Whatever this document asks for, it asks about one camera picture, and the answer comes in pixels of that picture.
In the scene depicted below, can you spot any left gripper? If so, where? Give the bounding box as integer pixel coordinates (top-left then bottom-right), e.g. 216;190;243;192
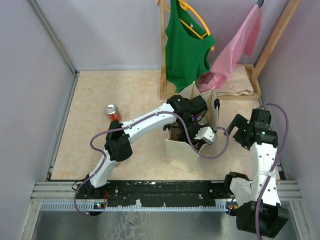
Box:
177;118;206;155

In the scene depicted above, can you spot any purple Fanta can top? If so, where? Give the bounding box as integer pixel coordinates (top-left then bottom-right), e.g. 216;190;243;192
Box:
198;117;208;126

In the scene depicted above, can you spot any beige canvas tote bag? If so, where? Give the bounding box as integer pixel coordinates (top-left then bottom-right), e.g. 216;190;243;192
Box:
165;83;220;173

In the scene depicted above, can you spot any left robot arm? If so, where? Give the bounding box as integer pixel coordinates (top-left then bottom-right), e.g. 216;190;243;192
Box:
81;95;216;199

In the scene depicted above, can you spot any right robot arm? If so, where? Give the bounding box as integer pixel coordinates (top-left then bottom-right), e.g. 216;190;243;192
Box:
223;108;289;239

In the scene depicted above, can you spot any beige folded cloth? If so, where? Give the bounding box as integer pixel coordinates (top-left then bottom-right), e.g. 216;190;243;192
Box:
215;65;254;96

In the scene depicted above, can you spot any wooden clothes rack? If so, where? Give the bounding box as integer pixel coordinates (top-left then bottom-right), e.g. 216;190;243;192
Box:
157;0;300;101

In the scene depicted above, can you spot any pink shirt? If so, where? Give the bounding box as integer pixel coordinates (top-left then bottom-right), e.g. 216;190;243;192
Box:
197;0;263;93

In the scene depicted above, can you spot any green tank top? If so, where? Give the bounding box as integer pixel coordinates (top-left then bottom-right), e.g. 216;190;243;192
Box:
165;0;216;93

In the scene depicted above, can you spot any yellow clothes hanger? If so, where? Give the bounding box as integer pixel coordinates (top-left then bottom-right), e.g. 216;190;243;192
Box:
156;0;216;52

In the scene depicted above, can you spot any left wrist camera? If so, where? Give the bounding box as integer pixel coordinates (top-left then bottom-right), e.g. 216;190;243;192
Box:
194;126;217;145

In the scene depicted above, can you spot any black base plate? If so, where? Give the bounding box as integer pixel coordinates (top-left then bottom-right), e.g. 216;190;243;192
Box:
76;180;234;208

